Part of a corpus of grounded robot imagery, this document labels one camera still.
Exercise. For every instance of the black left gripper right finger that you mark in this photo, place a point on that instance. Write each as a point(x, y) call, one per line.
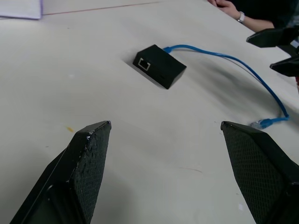
point(261, 172)

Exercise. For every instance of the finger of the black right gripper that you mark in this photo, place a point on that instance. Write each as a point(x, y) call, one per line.
point(271, 37)
point(288, 67)

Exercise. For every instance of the silver wristwatch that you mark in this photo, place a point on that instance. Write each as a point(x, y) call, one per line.
point(241, 17)

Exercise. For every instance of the person's dark garment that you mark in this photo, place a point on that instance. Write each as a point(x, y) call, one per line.
point(268, 10)

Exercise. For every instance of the white paper sheet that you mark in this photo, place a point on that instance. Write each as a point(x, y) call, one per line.
point(19, 8)

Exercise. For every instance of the person's bare hand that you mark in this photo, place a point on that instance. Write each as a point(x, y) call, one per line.
point(227, 8)

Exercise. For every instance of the black ethernet adapter box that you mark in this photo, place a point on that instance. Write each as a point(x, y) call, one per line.
point(163, 64)

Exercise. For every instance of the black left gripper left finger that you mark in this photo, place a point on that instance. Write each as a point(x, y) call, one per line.
point(70, 177)

